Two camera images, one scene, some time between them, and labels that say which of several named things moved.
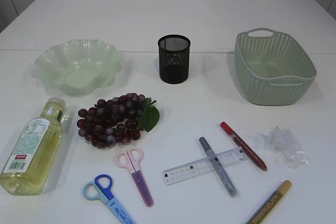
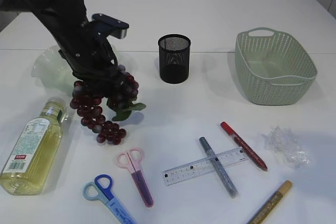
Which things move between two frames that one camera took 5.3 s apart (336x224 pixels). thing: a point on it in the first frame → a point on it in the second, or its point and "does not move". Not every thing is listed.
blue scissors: x=101 y=189 does not move
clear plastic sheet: x=283 y=144 does not move
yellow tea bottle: x=25 y=170 does not move
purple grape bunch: x=119 y=119 → x=119 y=91
